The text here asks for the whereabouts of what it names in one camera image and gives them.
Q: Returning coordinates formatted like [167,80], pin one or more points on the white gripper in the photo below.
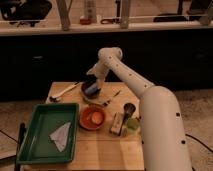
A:
[100,71]

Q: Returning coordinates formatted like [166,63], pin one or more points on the blue sponge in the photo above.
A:
[91,89]

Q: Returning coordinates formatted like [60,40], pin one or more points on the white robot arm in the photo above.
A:
[162,130]

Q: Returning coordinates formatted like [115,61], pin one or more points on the dark purple bowl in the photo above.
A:
[85,85]

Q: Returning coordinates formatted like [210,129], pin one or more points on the yellow round object in bowl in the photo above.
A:
[96,118]

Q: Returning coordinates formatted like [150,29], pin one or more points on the orange bowl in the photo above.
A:
[85,117]

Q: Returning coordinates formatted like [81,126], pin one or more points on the wooden table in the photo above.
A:
[100,150]

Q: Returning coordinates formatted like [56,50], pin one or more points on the wooden block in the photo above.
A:
[117,124]

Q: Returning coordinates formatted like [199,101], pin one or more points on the green cup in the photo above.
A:
[131,126]

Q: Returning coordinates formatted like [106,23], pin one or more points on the white folded cloth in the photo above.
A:
[60,136]

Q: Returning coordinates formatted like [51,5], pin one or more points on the green plastic tray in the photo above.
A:
[37,147]

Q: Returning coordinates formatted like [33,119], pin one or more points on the black office chair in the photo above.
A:
[30,12]

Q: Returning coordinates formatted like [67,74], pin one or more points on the dark handled brush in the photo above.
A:
[107,102]

